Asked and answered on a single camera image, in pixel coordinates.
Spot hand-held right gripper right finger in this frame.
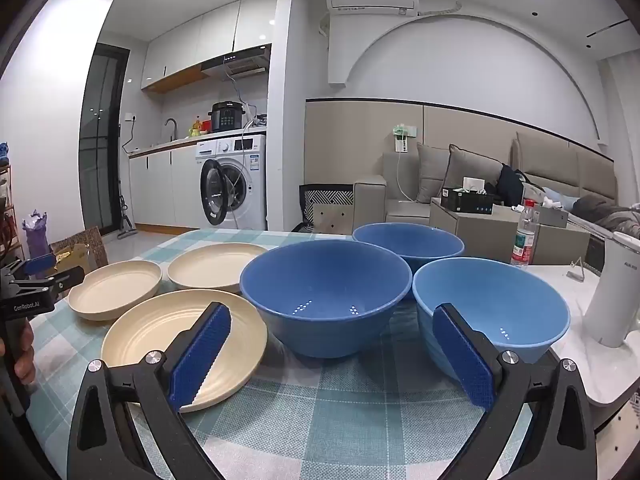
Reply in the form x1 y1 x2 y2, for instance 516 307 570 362
432 302 598 480

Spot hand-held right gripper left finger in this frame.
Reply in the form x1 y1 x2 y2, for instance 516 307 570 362
67 301 233 480

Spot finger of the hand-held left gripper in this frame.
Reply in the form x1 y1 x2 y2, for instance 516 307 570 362
21 253 59 277
49 266 86 302

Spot cream plate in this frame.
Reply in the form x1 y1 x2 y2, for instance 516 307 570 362
167 242 271 295
101 289 269 413
68 260 164 322

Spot light blue bowl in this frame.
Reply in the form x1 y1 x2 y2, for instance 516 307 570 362
412 257 572 386

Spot dark blue bowl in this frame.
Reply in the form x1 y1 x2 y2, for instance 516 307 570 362
352 222 466 273
239 239 414 359

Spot person's left hand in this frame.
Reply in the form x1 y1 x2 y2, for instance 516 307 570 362
14 330 37 386

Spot purple bag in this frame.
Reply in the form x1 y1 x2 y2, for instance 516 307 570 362
22 210 51 261

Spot cardboard box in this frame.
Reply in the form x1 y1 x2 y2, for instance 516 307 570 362
49 226 109 273

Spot shoe rack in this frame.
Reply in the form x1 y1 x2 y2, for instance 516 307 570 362
0 142 21 256

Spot floor mop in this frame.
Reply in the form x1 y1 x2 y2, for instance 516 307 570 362
116 195 141 239

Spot marble side table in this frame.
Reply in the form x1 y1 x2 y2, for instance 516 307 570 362
525 262 640 421

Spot beige cabinet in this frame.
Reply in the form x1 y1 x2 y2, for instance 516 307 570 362
430 197 591 266

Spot white base cabinets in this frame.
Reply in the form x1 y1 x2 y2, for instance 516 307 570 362
128 147 201 228

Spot teal checked tablecloth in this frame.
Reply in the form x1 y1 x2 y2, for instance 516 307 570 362
27 227 533 480

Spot clear water bottle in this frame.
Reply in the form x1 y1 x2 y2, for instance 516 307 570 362
510 199 541 267

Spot dark glass door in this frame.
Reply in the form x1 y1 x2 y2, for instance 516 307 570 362
78 42 132 233

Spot black box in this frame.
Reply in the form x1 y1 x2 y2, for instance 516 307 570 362
441 187 496 213

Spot white tabletop appliance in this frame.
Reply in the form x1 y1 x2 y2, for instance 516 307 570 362
582 231 640 348

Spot grey sofa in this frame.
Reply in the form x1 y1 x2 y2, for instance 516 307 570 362
352 131 640 241

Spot black garment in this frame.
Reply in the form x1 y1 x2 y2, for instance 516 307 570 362
496 164 526 206

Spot white washing machine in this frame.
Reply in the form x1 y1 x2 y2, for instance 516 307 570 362
195 134 268 232

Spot grey cushion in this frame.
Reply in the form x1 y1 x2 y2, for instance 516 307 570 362
442 144 503 201
416 142 453 204

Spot black white patterned bag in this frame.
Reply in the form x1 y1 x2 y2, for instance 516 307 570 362
299 184 355 235

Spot grey blanket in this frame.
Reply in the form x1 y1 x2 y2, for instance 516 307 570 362
572 195 640 238

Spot black pressure cooker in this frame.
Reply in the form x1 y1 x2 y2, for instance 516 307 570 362
207 102 246 134

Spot range hood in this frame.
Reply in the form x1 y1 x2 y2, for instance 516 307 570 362
201 44 272 81

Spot wall socket with charger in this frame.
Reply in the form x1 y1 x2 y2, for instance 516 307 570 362
391 122 420 153

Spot white wall cabinets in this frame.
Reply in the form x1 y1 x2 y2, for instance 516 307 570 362
141 0 280 93

